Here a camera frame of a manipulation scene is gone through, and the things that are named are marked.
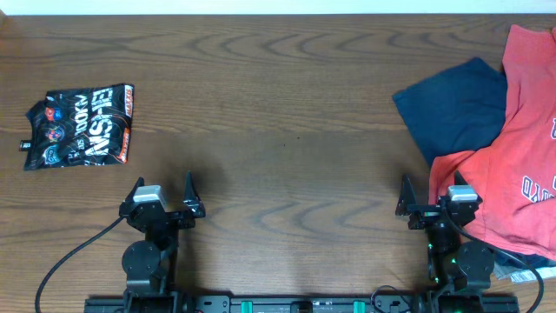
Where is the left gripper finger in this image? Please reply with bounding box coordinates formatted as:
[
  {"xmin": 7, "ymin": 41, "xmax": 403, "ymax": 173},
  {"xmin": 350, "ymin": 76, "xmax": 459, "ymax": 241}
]
[
  {"xmin": 182, "ymin": 171, "xmax": 206, "ymax": 218},
  {"xmin": 124, "ymin": 177, "xmax": 144, "ymax": 203}
]

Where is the red soccer t-shirt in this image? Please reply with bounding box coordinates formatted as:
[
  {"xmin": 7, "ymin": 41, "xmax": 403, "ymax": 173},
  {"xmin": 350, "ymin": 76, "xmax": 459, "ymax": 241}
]
[{"xmin": 428, "ymin": 24, "xmax": 555, "ymax": 259}]

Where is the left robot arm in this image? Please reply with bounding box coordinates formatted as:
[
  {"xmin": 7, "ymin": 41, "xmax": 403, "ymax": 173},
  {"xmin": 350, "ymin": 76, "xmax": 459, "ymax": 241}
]
[{"xmin": 119, "ymin": 172, "xmax": 206, "ymax": 313}]

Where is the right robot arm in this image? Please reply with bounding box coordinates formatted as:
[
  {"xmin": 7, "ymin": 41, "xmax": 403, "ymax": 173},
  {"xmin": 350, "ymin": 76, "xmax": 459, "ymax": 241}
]
[{"xmin": 395, "ymin": 173, "xmax": 494, "ymax": 312}]

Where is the navy blue shirt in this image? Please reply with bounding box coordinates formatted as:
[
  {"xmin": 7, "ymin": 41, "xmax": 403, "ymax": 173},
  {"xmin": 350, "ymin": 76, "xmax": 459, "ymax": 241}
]
[{"xmin": 392, "ymin": 57, "xmax": 507, "ymax": 165}]

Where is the folded black printed shirt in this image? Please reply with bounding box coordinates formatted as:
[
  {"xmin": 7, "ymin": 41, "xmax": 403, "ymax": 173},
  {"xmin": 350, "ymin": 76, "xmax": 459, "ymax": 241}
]
[{"xmin": 20, "ymin": 83, "xmax": 135, "ymax": 170}]

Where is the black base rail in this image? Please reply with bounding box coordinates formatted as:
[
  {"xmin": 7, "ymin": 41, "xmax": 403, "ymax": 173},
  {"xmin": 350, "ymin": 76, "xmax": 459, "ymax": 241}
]
[{"xmin": 83, "ymin": 293, "xmax": 520, "ymax": 313}]

